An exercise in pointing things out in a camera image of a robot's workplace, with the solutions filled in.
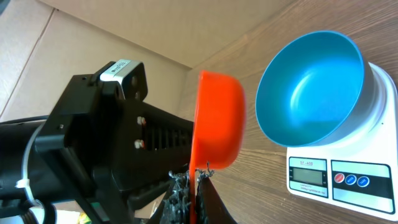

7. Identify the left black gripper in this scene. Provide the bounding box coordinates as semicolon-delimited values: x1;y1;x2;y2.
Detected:
35;74;193;223

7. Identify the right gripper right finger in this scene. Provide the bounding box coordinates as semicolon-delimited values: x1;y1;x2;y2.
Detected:
195;163;237;224

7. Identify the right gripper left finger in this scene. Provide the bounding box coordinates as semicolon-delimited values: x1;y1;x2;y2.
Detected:
149;171;190;224

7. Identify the orange measuring scoop blue handle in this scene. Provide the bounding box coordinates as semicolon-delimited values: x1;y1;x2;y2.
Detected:
188;70;246;223

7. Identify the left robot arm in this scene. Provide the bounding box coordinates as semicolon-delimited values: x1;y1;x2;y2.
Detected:
1;74;193;223

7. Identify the white digital kitchen scale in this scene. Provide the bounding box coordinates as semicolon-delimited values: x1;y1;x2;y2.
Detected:
287;64;397;222

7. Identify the blue metal bowl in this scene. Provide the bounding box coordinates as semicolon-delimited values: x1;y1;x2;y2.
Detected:
255;30;379;147

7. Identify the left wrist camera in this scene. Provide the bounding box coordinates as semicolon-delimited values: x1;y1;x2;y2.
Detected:
99;59;148;101

